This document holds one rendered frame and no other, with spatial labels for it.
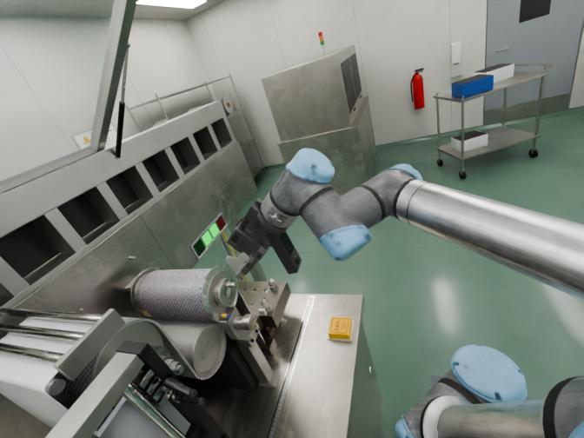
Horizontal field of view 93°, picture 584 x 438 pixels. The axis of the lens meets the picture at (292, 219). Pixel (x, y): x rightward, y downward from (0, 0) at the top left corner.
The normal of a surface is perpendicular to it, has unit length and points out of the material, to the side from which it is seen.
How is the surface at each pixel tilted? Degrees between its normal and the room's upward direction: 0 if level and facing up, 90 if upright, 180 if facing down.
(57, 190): 90
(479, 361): 7
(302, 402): 0
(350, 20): 90
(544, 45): 90
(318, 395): 0
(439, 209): 46
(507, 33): 90
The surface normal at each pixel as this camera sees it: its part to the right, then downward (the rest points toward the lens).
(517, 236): -0.77, -0.23
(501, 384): -0.18, -0.89
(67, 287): 0.91, -0.09
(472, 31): -0.29, 0.54
